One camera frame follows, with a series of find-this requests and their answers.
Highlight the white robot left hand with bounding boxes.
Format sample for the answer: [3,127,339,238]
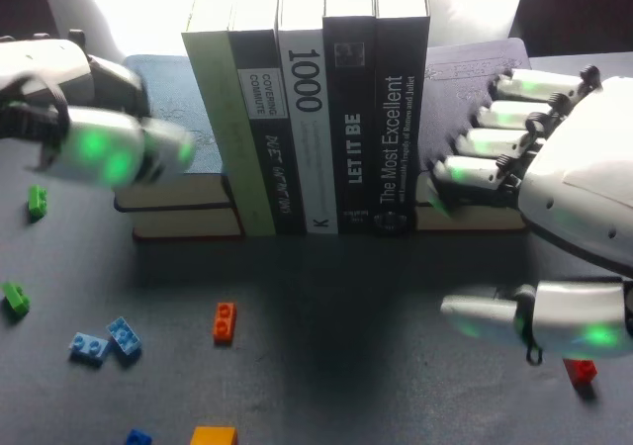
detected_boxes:
[0,29,197,192]

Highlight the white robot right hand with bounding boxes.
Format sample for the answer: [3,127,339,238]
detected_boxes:
[424,66,633,367]

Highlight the black Let It Be book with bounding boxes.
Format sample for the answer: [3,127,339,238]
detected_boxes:
[321,0,379,236]

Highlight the green toy block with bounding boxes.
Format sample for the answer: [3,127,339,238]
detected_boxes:
[27,184,49,222]
[1,281,31,315]

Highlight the blue cover book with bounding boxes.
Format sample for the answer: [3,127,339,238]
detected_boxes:
[114,53,234,213]

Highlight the cream paged thick book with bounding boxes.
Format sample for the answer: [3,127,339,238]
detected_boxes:
[413,205,527,232]

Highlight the green spine book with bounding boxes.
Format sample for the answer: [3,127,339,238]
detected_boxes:
[181,0,277,237]

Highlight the purple cover book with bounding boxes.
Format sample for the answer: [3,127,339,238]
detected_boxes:
[414,38,533,208]

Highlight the black Covering Commute book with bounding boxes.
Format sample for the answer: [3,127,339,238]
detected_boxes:
[226,4,309,235]

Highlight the light blue toy block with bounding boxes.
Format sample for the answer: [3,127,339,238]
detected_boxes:
[106,315,143,356]
[67,332,111,365]

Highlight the red toy block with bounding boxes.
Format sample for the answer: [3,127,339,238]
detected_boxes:
[563,358,598,385]

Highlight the white 1000 book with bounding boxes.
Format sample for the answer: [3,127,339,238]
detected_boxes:
[276,0,340,235]

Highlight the orange toy block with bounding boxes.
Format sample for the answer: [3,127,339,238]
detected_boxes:
[212,302,237,345]

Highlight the black Most Excellent book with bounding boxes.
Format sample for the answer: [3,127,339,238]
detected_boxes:
[373,0,430,238]

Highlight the grey table cloth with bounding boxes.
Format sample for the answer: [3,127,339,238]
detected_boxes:
[0,53,633,445]

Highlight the yellow toy block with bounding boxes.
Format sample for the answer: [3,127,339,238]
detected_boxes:
[190,425,238,445]

